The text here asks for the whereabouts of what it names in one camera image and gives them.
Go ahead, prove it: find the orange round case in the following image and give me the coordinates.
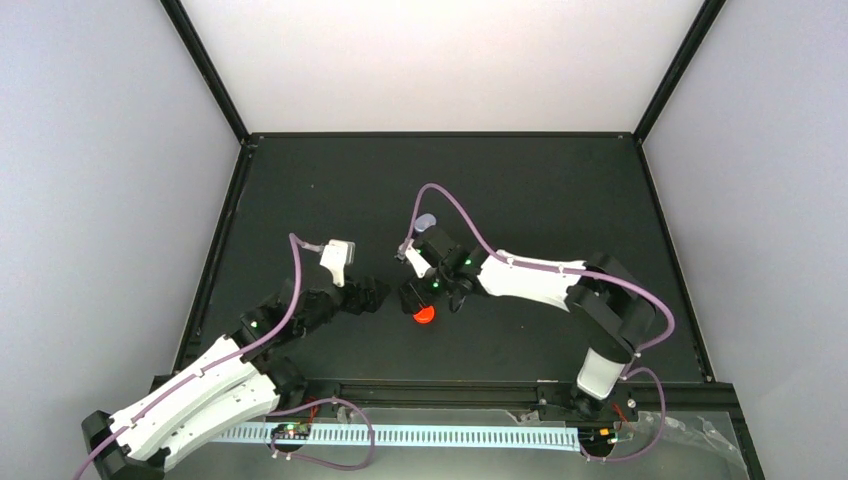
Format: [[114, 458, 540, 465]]
[[412, 306, 436, 325]]

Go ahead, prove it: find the lavender earbud charging case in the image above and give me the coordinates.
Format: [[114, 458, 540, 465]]
[[413, 213, 437, 234]]

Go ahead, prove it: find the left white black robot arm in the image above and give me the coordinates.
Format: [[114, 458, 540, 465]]
[[82, 277, 391, 479]]

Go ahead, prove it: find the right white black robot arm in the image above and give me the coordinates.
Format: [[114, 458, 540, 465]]
[[396, 226, 657, 420]]

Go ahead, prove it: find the left circuit board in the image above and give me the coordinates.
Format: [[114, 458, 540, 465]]
[[271, 423, 312, 442]]

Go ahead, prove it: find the circuit board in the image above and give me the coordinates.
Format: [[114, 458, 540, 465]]
[[578, 428, 633, 445], [271, 423, 312, 442]]

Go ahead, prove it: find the right circuit board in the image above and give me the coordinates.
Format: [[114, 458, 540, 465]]
[[578, 428, 633, 445]]

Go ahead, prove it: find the clear plastic sheet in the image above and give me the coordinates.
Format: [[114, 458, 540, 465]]
[[324, 405, 745, 478]]

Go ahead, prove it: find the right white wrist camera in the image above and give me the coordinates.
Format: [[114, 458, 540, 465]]
[[395, 239, 432, 279]]

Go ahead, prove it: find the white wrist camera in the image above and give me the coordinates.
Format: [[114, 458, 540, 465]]
[[319, 239, 356, 288], [395, 239, 432, 279]]

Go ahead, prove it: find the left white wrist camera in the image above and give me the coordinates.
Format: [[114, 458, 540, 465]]
[[319, 239, 356, 288]]

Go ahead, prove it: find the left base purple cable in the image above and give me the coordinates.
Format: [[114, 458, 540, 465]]
[[264, 396, 378, 472]]

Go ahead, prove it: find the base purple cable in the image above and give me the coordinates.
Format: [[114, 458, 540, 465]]
[[579, 366, 667, 464], [264, 396, 378, 472]]

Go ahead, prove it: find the light blue slotted cable duct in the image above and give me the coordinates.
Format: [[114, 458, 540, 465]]
[[214, 422, 580, 452]]

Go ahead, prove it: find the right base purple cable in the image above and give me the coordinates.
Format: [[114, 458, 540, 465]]
[[579, 366, 667, 464]]

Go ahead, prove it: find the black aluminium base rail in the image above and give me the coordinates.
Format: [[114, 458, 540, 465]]
[[302, 379, 738, 409]]

